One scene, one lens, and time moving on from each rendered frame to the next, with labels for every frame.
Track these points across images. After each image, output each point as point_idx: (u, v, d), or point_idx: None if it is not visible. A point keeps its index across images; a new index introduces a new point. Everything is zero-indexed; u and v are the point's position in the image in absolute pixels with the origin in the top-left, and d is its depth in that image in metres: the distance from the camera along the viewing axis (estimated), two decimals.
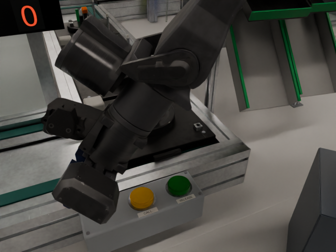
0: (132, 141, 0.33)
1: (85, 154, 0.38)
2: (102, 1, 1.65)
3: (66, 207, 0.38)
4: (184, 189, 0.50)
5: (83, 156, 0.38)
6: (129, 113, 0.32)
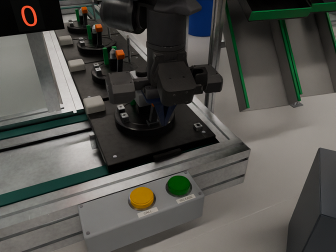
0: None
1: None
2: (102, 1, 1.65)
3: (165, 123, 0.53)
4: (184, 189, 0.50)
5: None
6: (150, 37, 0.42)
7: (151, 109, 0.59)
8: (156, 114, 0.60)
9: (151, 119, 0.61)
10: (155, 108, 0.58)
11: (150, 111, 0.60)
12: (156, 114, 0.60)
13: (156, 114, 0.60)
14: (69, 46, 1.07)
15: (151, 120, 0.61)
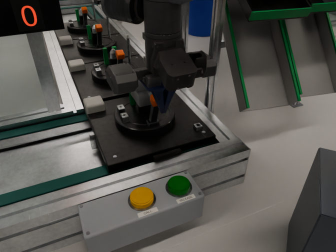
0: None
1: (160, 82, 0.49)
2: None
3: (164, 111, 0.55)
4: (184, 189, 0.50)
5: (160, 84, 0.49)
6: (146, 26, 0.44)
7: (151, 109, 0.59)
8: (156, 114, 0.60)
9: (151, 119, 0.61)
10: (155, 108, 0.58)
11: (150, 111, 0.60)
12: (156, 114, 0.60)
13: (156, 114, 0.60)
14: (69, 46, 1.07)
15: (151, 120, 0.61)
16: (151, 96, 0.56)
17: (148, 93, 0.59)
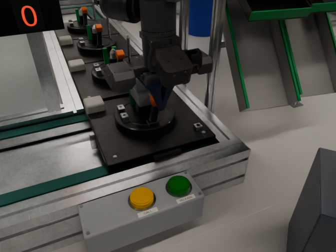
0: None
1: (157, 79, 0.50)
2: None
3: (162, 108, 0.56)
4: (184, 189, 0.50)
5: (158, 81, 0.50)
6: (142, 25, 0.45)
7: (151, 109, 0.59)
8: (156, 114, 0.60)
9: (151, 119, 0.61)
10: (155, 108, 0.58)
11: (150, 111, 0.60)
12: (156, 114, 0.60)
13: (156, 114, 0.60)
14: (69, 46, 1.07)
15: (151, 120, 0.61)
16: (151, 96, 0.56)
17: (148, 93, 0.59)
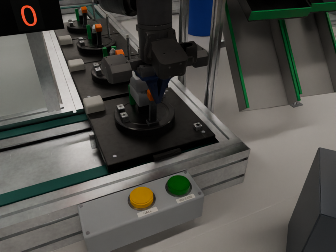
0: None
1: (154, 72, 0.51)
2: None
3: (159, 102, 0.57)
4: (184, 189, 0.50)
5: (154, 74, 0.51)
6: (139, 18, 0.46)
7: (149, 106, 0.60)
8: (155, 112, 0.61)
9: (151, 118, 0.61)
10: (153, 104, 0.59)
11: (149, 109, 0.61)
12: (155, 112, 0.61)
13: (155, 112, 0.61)
14: (69, 46, 1.07)
15: (150, 119, 0.61)
16: (148, 91, 0.58)
17: (146, 90, 0.60)
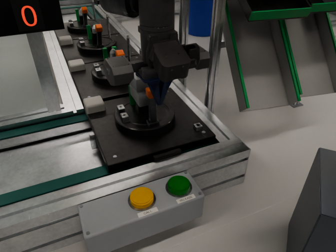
0: None
1: (156, 74, 0.51)
2: None
3: (160, 103, 0.57)
4: (184, 189, 0.50)
5: (156, 76, 0.51)
6: (141, 19, 0.46)
7: (148, 105, 0.60)
8: (155, 111, 0.61)
9: (151, 117, 0.61)
10: (152, 102, 0.59)
11: (148, 108, 0.61)
12: (154, 111, 0.61)
13: (155, 111, 0.61)
14: (69, 46, 1.07)
15: (150, 118, 0.61)
16: (146, 88, 0.58)
17: (144, 90, 0.61)
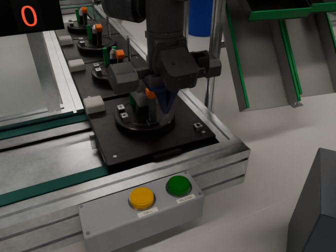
0: None
1: (162, 82, 0.48)
2: None
3: (167, 112, 0.54)
4: (184, 189, 0.50)
5: (163, 84, 0.48)
6: (149, 25, 0.43)
7: (148, 105, 0.60)
8: (155, 111, 0.61)
9: (151, 117, 0.61)
10: (152, 102, 0.59)
11: (148, 108, 0.61)
12: (154, 111, 0.61)
13: (155, 111, 0.61)
14: (69, 46, 1.07)
15: (150, 118, 0.61)
16: (146, 88, 0.58)
17: (144, 90, 0.61)
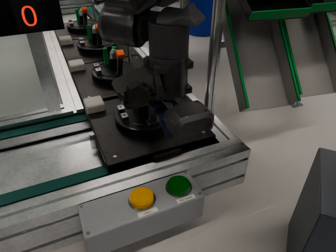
0: (184, 68, 0.42)
1: (156, 100, 0.47)
2: (102, 1, 1.65)
3: (169, 138, 0.51)
4: (184, 189, 0.50)
5: (155, 102, 0.47)
6: (153, 51, 0.40)
7: (148, 105, 0.60)
8: None
9: (151, 117, 0.61)
10: None
11: (148, 108, 0.61)
12: (154, 111, 0.61)
13: None
14: (69, 46, 1.07)
15: (150, 118, 0.61)
16: None
17: None
